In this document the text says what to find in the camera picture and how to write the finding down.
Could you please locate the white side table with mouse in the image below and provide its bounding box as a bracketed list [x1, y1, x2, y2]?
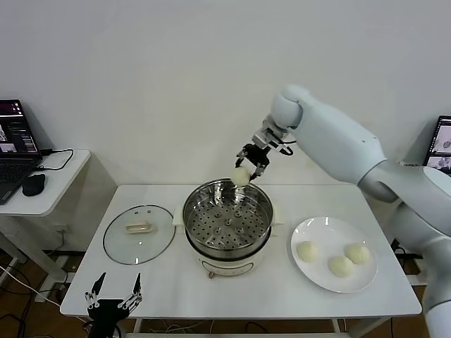
[0, 149, 92, 304]

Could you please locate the black laptop cable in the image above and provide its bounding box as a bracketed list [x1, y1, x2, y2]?
[33, 149, 75, 173]

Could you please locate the white steamed baozi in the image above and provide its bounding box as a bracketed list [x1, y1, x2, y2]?
[233, 167, 252, 187]
[344, 243, 372, 265]
[296, 241, 320, 263]
[328, 256, 354, 278]

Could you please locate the white floor cable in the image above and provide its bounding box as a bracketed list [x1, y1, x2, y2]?
[0, 263, 63, 307]

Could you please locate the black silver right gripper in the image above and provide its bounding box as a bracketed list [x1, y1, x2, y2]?
[234, 117, 287, 183]

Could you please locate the black laptop with red screen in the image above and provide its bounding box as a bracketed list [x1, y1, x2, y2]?
[0, 99, 44, 206]

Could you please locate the cream electric cooker pot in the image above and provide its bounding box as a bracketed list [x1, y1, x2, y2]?
[175, 225, 282, 281]

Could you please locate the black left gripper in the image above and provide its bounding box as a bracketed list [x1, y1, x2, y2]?
[84, 271, 144, 338]

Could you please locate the white round plate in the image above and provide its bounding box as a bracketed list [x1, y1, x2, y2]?
[290, 215, 378, 294]

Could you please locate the round glass pot lid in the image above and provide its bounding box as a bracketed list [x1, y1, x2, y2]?
[102, 204, 176, 265]

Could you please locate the black laptop with grey screen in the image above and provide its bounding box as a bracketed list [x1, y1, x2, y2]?
[422, 115, 451, 177]

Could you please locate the perforated steel steamer basket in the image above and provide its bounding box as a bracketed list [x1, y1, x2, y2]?
[172, 179, 285, 250]

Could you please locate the black computer mouse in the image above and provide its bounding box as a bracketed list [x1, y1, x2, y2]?
[22, 173, 47, 197]

